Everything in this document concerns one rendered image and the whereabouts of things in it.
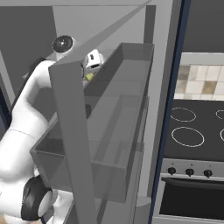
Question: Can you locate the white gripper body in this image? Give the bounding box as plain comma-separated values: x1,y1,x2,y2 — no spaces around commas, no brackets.
82,58,104,73

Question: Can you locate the silver oven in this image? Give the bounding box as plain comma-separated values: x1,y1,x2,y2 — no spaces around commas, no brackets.
152,98,224,224

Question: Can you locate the black hob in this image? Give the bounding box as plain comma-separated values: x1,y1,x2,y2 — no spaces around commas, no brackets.
162,98,224,163

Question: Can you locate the small grey door bin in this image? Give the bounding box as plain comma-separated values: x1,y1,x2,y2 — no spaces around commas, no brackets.
83,42,155,123

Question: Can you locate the dark oven door handle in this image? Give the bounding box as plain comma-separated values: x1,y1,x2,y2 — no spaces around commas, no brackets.
160,176,224,191

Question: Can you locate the dark grey range hood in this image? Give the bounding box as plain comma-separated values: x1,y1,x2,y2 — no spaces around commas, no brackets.
182,0,224,67

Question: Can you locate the grey fridge door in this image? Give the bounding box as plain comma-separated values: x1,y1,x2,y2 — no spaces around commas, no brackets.
47,0,182,224

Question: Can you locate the black oven door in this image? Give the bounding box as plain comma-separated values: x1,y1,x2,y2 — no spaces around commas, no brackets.
159,176,224,219

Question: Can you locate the navy blue side panel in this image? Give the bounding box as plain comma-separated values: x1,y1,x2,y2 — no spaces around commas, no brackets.
147,0,193,224

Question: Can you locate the grey fridge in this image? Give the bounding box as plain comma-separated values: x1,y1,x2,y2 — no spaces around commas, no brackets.
0,0,157,138

